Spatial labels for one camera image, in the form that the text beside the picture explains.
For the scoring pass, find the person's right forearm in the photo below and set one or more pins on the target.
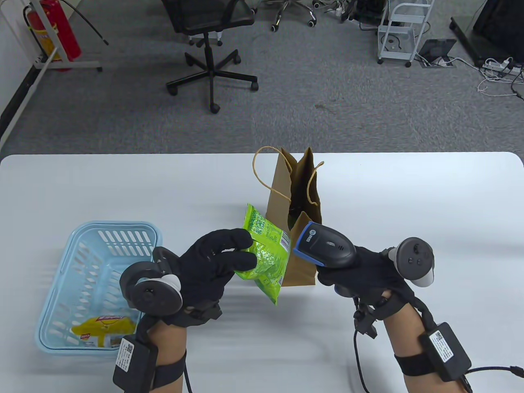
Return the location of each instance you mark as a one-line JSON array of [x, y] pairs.
[[405, 331]]

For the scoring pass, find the light blue plastic basket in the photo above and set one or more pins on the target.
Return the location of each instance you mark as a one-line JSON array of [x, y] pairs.
[[123, 226]]

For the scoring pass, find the black floor outlet box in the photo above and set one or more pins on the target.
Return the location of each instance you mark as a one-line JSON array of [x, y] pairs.
[[436, 49]]

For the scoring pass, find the white black hand controller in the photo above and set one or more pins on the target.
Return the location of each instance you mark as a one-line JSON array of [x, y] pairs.
[[413, 258], [153, 292]]

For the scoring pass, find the yellow bag of chips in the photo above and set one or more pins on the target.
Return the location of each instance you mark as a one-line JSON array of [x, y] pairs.
[[104, 327]]

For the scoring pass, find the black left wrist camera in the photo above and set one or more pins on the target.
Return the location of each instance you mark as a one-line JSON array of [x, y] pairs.
[[206, 313]]

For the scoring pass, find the white power strip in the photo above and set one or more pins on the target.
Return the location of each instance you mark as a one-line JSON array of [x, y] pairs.
[[501, 67]]

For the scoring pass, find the black blue barcode scanner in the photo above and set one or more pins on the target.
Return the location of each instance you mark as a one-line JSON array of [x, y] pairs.
[[327, 245]]

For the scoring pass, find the red fire extinguisher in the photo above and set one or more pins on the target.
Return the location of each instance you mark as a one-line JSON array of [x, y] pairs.
[[61, 32]]

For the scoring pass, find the brown paper bag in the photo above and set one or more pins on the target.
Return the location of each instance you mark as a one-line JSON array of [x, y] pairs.
[[303, 270]]

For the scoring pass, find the black left wrist sensor box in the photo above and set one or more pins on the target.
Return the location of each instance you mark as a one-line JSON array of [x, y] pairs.
[[135, 364]]

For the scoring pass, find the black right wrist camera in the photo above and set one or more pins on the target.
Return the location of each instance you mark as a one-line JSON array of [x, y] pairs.
[[365, 321]]

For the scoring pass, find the white metal extinguisher stand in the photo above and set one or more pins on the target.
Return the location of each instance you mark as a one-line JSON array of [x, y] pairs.
[[69, 64]]

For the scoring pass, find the white black right hand controller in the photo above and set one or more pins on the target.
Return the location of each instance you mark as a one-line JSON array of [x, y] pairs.
[[413, 258]]

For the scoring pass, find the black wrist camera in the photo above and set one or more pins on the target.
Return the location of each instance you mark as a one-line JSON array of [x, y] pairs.
[[206, 313], [365, 321]]

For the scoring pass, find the chrome chair base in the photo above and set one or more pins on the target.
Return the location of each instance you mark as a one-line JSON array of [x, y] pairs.
[[279, 16]]

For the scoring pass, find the person's right hand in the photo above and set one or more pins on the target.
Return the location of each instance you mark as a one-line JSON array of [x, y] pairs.
[[368, 274]]

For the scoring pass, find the white black left hand controller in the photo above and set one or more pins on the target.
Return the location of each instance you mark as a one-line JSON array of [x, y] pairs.
[[153, 292]]

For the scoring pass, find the black equipment stand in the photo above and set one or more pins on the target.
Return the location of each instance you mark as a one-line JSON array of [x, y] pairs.
[[497, 20]]

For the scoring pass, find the black office chair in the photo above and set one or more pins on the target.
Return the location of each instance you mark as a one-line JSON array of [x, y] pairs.
[[211, 73]]

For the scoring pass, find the person's left hand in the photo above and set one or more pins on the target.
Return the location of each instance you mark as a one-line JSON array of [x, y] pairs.
[[204, 274]]

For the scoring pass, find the green bag of chips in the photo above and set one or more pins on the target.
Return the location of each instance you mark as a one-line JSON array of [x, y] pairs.
[[268, 262]]

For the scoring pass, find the black right wrist sensor box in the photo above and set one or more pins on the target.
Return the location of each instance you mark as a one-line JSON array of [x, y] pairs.
[[444, 352]]

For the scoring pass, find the black wrist sensor box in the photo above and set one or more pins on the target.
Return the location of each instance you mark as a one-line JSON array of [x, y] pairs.
[[444, 352], [135, 364]]

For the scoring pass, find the white metal cart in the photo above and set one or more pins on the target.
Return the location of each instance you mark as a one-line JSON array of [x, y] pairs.
[[403, 24]]

